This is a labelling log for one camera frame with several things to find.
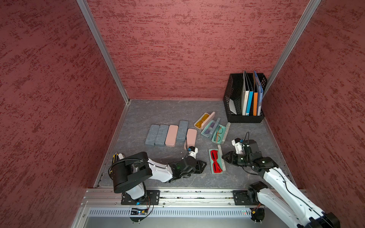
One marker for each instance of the grey case with black glasses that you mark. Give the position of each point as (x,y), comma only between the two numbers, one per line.
(161,135)

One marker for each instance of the pink case with tortoise sunglasses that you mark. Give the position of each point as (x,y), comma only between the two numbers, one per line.
(171,136)

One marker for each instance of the aluminium corner post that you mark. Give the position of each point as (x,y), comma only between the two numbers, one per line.
(85,9)
(296,34)

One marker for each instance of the case with clear yellow glasses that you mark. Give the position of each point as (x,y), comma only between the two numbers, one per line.
(182,130)

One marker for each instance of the cyan book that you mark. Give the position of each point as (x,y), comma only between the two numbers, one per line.
(249,103)

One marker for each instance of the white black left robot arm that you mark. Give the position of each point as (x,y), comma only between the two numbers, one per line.
(129,173)

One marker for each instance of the white book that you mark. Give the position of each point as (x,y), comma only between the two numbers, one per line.
(245,94)

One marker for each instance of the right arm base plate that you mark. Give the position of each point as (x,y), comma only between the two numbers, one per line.
(245,198)

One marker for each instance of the aluminium front rail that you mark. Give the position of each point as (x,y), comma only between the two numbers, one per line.
(177,208)

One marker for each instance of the grey case with orange glasses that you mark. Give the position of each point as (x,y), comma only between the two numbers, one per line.
(220,134)

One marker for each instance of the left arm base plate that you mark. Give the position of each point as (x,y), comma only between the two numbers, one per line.
(152,196)

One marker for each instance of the pink case with black glasses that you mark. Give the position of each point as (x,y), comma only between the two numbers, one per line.
(190,138)

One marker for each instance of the black mesh file holder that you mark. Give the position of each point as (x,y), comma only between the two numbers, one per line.
(232,99)

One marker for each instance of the blue book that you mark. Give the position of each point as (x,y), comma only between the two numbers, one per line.
(260,94)

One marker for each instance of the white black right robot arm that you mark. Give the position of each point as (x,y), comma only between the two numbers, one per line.
(277,192)

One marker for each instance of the small white box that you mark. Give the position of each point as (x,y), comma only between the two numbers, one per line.
(121,156)

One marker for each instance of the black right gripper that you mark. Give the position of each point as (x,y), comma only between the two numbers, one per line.
(231,157)

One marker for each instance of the pink case with yellow glasses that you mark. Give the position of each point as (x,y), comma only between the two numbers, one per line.
(204,120)

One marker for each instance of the aluminium corner post left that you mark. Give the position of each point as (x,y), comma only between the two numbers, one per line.
(85,9)

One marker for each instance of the orange book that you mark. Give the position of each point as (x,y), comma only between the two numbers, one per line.
(255,95)

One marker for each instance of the grey case with purple glasses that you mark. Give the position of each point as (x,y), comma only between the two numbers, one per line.
(211,128)

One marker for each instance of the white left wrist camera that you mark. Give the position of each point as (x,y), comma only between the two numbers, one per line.
(192,151)

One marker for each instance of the aluminium corner post right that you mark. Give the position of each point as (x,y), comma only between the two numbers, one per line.
(296,34)

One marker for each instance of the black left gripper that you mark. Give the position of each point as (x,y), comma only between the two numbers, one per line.
(199,163)

